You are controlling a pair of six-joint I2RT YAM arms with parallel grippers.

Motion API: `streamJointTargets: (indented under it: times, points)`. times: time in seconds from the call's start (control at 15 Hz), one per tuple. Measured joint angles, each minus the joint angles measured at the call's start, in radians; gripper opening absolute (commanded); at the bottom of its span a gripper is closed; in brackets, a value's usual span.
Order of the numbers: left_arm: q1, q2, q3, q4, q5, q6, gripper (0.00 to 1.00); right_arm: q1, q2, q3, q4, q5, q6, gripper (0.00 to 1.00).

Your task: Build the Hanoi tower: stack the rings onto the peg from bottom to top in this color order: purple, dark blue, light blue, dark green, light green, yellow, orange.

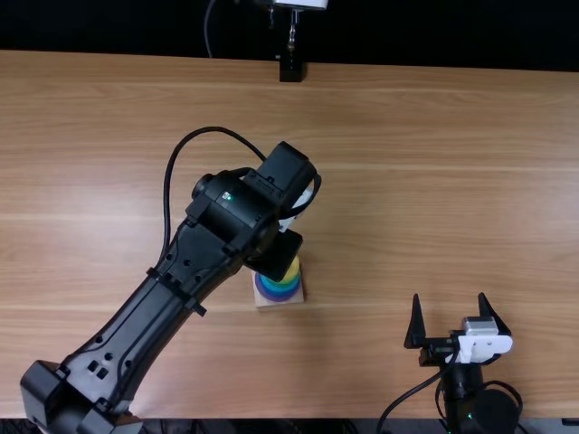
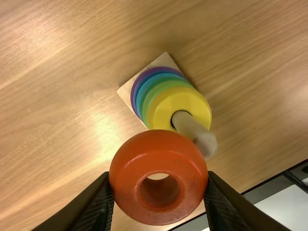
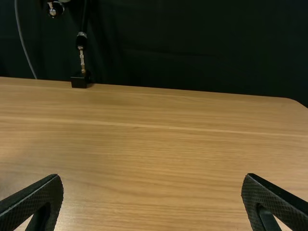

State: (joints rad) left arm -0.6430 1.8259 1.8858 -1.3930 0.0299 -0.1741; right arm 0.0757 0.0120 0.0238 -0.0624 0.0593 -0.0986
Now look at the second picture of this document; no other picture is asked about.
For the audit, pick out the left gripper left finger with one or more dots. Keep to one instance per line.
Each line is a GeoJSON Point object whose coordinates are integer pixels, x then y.
{"type": "Point", "coordinates": [91, 211]}

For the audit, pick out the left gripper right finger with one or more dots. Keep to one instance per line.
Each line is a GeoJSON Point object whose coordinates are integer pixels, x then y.
{"type": "Point", "coordinates": [228, 211]}

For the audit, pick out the wooden peg base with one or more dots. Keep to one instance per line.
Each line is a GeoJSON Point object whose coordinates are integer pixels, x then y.
{"type": "Point", "coordinates": [185, 124]}

